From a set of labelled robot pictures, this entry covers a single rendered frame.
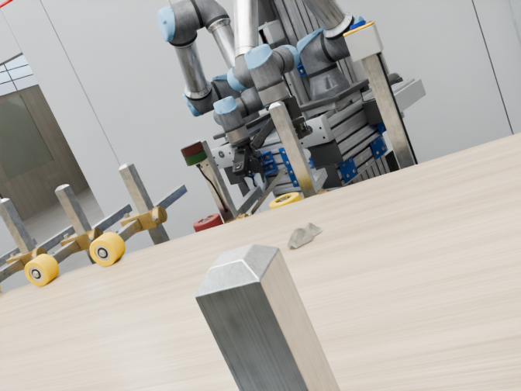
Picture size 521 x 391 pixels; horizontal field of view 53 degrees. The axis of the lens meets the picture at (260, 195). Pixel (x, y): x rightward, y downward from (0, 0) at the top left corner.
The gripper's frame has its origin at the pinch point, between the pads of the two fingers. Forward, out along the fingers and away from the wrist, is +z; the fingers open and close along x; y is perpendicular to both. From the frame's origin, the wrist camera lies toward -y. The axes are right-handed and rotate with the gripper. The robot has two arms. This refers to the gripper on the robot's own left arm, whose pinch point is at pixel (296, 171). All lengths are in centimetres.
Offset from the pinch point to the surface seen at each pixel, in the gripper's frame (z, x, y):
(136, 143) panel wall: -15, 296, -108
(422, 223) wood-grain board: 2, -66, 14
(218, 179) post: -6.7, -2.2, -21.1
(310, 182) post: 2.1, -11.1, 2.0
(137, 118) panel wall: -33, 293, -97
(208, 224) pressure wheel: 2.5, -9.3, -27.5
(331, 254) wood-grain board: 2, -64, -2
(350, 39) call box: -27.7, -20.4, 22.4
